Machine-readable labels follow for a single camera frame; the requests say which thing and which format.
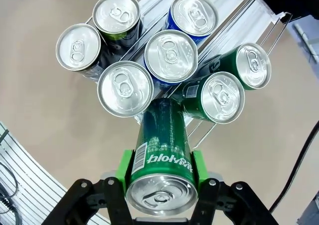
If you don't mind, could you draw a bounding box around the black Pepsi can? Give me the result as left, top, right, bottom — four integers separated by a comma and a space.
92, 0, 145, 49
55, 23, 109, 82

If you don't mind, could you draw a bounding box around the green beverage can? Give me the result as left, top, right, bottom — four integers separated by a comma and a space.
125, 98, 199, 217
199, 42, 272, 90
178, 71, 246, 123

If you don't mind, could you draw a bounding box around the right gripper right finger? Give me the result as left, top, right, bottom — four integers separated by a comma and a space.
189, 149, 280, 225

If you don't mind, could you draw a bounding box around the ribbed aluminium base plate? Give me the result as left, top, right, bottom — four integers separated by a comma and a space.
0, 121, 110, 225

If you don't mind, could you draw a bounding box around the blue white beverage can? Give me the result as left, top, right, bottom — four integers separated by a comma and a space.
163, 0, 220, 45
97, 61, 155, 116
143, 30, 199, 91

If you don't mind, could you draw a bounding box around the white wire can dispenser rack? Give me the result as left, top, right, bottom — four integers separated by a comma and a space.
72, 0, 294, 148

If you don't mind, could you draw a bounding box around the black cable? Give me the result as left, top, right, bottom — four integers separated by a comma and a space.
270, 121, 319, 214

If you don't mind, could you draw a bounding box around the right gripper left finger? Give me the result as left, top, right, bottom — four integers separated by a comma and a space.
49, 149, 135, 225

